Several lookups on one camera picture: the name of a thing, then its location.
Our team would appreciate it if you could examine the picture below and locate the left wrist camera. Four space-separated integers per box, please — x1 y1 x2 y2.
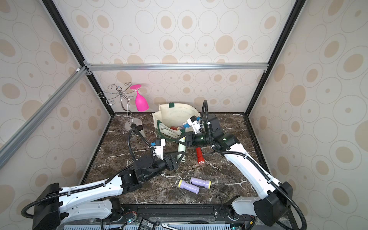
151 139 166 160

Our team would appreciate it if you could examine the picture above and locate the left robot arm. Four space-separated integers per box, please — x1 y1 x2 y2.
21 140 186 230

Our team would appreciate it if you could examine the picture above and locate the green flashlight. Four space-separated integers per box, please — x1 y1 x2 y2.
178 144 186 163

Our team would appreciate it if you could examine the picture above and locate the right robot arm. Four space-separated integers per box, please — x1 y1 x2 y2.
174 100 307 230

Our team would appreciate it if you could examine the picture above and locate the small red flashlight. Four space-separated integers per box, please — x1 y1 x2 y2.
196 147 205 165

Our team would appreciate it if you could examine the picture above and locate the horizontal aluminium rail back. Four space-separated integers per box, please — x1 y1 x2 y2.
87 63 268 71

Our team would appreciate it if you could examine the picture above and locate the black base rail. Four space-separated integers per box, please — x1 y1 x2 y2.
76 203 284 230

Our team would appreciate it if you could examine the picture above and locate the chrome wine glass rack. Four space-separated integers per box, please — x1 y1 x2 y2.
98 82 142 131

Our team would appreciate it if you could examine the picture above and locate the cream canvas tote bag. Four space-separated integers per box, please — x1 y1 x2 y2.
152 103 200 141

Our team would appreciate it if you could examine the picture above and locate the purple flashlight bottom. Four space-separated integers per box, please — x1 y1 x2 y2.
178 180 199 194

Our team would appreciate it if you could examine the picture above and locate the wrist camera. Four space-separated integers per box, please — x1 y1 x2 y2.
187 116 201 134
151 139 166 160

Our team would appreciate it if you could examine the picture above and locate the aluminium rail left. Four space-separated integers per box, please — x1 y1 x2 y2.
1 67 87 168

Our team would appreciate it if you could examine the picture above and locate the pink plastic wine glass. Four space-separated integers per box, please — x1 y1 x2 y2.
130 84 149 112

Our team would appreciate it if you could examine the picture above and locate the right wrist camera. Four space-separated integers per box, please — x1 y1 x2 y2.
187 116 201 134

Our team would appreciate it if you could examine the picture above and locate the purple flashlight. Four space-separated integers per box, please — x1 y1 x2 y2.
190 177 211 189
178 180 199 194

